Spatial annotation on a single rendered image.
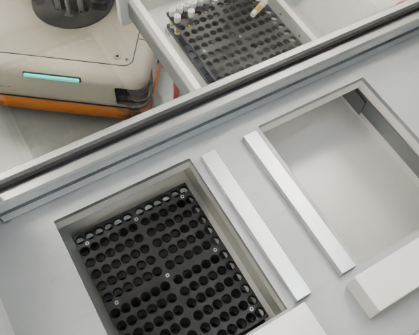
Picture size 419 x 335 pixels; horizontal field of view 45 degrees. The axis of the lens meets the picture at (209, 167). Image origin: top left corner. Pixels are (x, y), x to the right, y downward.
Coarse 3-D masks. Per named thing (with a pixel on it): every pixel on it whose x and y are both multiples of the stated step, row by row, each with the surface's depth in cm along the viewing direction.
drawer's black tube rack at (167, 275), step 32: (128, 224) 71; (160, 224) 71; (192, 224) 75; (96, 256) 68; (128, 256) 69; (160, 256) 72; (192, 256) 69; (224, 256) 72; (96, 288) 69; (128, 288) 69; (160, 288) 67; (192, 288) 70; (224, 288) 67; (128, 320) 67; (160, 320) 67; (192, 320) 65; (224, 320) 68; (256, 320) 65
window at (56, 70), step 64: (0, 0) 42; (64, 0) 45; (128, 0) 49; (192, 0) 54; (256, 0) 59; (320, 0) 66; (384, 0) 75; (0, 64) 47; (64, 64) 51; (128, 64) 57; (192, 64) 63; (256, 64) 71; (0, 128) 54; (64, 128) 60; (128, 128) 66
